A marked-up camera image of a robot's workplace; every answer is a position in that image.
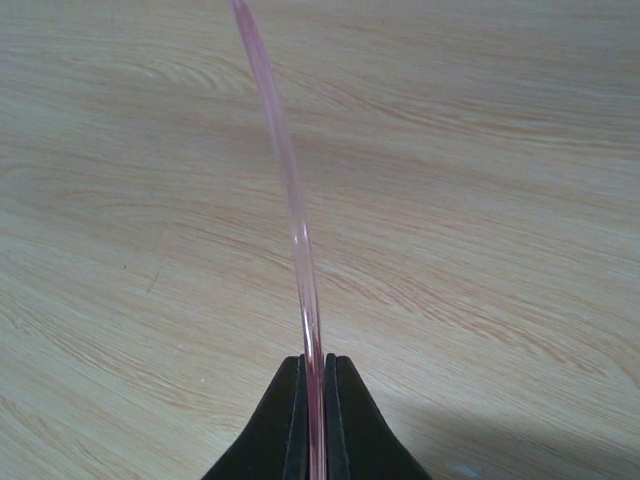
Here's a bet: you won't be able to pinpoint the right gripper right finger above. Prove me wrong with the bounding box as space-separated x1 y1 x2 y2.
325 354 431 480

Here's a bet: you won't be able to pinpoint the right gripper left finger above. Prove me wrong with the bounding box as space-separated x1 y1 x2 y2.
203 355 309 480

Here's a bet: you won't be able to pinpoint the pink sunglasses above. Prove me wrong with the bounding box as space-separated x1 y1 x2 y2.
230 1 329 479

